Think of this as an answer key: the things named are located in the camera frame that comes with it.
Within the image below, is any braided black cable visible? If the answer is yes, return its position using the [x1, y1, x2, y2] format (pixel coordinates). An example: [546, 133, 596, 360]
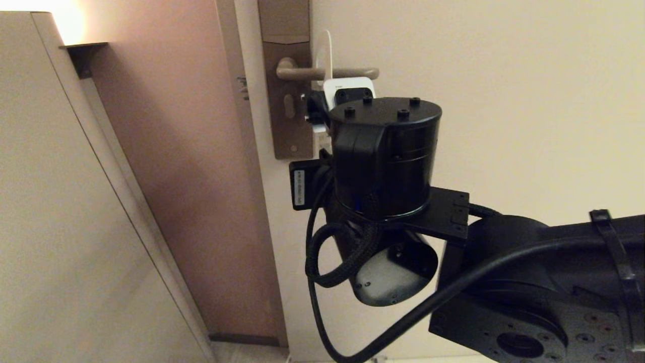
[305, 220, 384, 289]

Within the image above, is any dark baseboard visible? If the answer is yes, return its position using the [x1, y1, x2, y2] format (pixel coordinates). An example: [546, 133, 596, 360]
[208, 332, 289, 348]

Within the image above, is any bronze door handle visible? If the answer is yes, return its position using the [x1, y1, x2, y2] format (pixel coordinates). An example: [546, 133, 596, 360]
[276, 57, 380, 82]

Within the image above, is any beige door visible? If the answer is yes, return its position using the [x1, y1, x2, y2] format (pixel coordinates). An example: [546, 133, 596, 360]
[233, 0, 645, 363]

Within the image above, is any beige cabinet panel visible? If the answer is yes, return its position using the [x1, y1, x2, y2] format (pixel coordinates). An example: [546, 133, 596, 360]
[0, 11, 218, 363]

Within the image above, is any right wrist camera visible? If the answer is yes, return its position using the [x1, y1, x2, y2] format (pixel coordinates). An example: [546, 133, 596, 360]
[322, 78, 378, 110]

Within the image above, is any bronze door lock plate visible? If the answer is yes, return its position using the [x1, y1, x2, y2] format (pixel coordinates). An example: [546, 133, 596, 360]
[257, 0, 316, 160]

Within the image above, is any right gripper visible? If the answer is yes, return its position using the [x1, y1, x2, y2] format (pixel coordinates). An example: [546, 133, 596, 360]
[305, 91, 331, 128]

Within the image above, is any white door hanger sign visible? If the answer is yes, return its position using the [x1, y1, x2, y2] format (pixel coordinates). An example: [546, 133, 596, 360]
[311, 29, 334, 156]

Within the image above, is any dark wall lamp bracket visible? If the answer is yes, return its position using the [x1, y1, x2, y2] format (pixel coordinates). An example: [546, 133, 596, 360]
[59, 42, 109, 80]

